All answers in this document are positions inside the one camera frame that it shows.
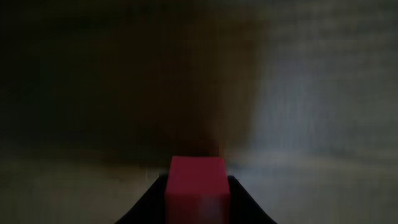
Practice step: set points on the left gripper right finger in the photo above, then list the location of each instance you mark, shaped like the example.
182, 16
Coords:
244, 208

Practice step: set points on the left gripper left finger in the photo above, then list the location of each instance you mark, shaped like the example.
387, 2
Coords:
149, 205

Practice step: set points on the red cube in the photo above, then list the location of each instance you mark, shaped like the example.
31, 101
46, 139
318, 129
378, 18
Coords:
197, 183

